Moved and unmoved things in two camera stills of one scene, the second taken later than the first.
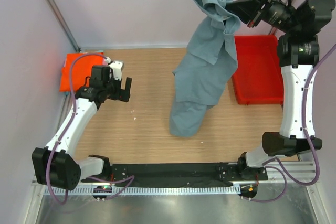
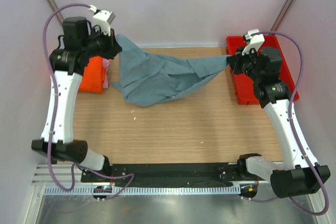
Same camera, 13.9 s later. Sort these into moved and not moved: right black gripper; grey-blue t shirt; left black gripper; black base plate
Moved: grey-blue t shirt; right black gripper; left black gripper
Not moved: black base plate
